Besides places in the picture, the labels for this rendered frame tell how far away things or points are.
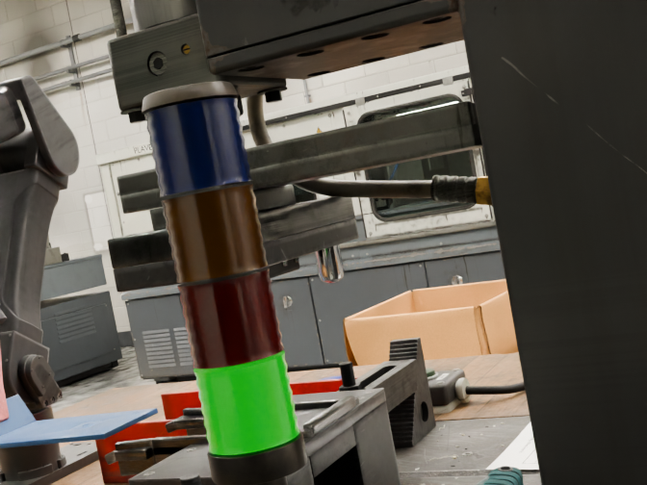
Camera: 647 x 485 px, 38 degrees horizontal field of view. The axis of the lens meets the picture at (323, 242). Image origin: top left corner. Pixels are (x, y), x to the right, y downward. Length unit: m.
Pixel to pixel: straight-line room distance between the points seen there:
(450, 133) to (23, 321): 0.60
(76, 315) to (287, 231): 7.28
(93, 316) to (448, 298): 4.90
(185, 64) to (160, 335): 6.05
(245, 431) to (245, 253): 0.07
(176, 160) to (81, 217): 9.35
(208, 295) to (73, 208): 9.41
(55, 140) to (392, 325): 2.05
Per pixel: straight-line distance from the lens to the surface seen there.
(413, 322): 3.00
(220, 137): 0.37
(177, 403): 1.06
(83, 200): 9.68
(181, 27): 0.64
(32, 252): 1.08
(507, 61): 0.53
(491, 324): 2.98
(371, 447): 0.73
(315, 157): 0.60
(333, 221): 0.71
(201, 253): 0.37
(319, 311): 5.90
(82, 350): 7.92
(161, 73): 0.65
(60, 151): 1.12
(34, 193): 1.10
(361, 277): 5.71
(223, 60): 0.60
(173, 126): 0.37
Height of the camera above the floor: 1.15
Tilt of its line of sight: 3 degrees down
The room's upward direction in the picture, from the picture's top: 10 degrees counter-clockwise
